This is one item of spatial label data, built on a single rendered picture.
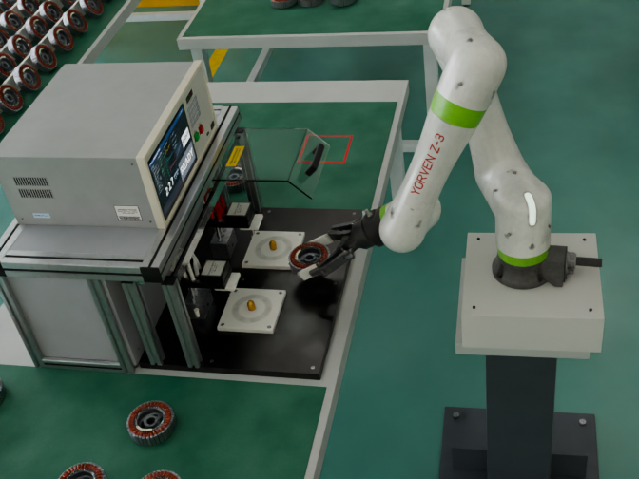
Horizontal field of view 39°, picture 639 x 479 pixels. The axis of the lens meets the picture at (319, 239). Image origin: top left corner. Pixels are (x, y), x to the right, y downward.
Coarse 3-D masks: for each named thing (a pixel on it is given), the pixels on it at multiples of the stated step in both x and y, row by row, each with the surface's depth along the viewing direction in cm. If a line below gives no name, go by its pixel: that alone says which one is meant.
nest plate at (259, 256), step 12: (252, 240) 255; (264, 240) 254; (276, 240) 253; (288, 240) 253; (300, 240) 252; (252, 252) 251; (264, 252) 250; (276, 252) 249; (288, 252) 249; (252, 264) 247; (264, 264) 246; (276, 264) 245; (288, 264) 245
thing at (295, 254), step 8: (296, 248) 239; (304, 248) 239; (312, 248) 239; (320, 248) 238; (296, 256) 236; (304, 256) 237; (312, 256) 237; (320, 256) 235; (296, 264) 234; (304, 264) 234; (312, 264) 233; (296, 272) 234
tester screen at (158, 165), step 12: (180, 120) 215; (168, 132) 209; (180, 132) 216; (168, 144) 209; (192, 144) 224; (156, 156) 203; (168, 156) 209; (180, 156) 216; (156, 168) 203; (168, 168) 210; (156, 180) 203; (168, 180) 210
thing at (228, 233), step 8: (224, 232) 253; (232, 232) 253; (216, 240) 250; (224, 240) 250; (232, 240) 253; (216, 248) 250; (224, 248) 250; (232, 248) 253; (216, 256) 252; (224, 256) 252
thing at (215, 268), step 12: (204, 264) 228; (216, 264) 227; (228, 264) 228; (204, 276) 224; (216, 276) 224; (228, 276) 228; (240, 276) 230; (216, 288) 226; (228, 288) 226; (192, 300) 232
